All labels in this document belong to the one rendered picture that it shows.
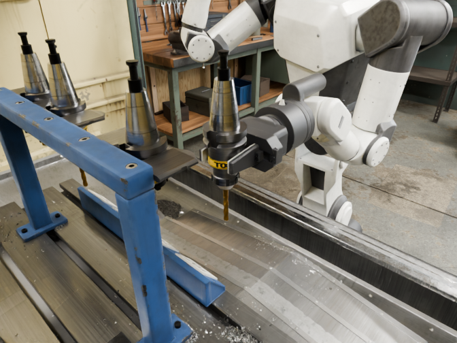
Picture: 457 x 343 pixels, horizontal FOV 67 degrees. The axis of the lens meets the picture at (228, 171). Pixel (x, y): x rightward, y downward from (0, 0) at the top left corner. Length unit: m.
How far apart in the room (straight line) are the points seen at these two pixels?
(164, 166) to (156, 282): 0.17
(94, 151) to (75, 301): 0.35
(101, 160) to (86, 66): 0.89
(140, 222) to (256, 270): 0.54
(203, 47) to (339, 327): 0.81
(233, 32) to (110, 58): 0.47
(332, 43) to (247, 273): 0.59
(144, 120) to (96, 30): 0.89
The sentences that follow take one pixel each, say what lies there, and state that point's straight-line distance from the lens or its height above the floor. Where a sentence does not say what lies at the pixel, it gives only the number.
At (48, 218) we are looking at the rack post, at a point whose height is 0.93.
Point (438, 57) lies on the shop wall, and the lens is 4.87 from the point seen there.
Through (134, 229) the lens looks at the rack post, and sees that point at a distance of 0.43.
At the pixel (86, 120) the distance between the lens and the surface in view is 0.59.
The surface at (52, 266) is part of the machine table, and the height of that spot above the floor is 0.90.
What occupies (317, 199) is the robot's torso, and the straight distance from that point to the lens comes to 1.30.
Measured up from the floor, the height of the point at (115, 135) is 1.22.
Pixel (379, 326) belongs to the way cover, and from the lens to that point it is 0.94.
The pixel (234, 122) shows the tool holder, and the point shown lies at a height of 1.24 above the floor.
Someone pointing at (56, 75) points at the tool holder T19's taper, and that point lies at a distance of 0.63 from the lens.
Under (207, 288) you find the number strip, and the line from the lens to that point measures 0.63.
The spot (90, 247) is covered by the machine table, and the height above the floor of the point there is 0.90.
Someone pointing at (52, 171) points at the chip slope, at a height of 0.84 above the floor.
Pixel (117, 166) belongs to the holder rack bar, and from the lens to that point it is 0.41.
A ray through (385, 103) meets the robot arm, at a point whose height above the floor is 1.16.
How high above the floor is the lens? 1.42
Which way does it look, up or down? 30 degrees down
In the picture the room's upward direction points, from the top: straight up
